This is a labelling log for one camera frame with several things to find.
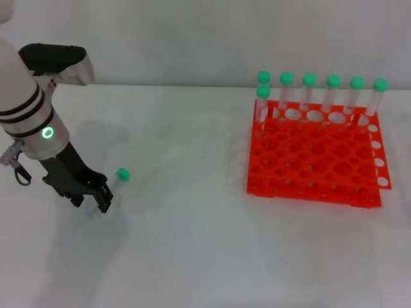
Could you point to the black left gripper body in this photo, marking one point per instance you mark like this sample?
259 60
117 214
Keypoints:
69 173

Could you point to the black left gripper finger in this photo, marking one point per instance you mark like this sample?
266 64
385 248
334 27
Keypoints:
104 199
77 201

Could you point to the clear test tube green cap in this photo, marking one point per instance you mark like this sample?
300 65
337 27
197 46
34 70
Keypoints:
309 79
356 82
286 77
263 91
380 84
123 174
264 76
333 80

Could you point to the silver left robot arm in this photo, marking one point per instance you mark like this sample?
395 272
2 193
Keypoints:
32 122

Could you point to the orange test tube rack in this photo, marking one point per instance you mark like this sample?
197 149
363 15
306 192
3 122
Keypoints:
305 167

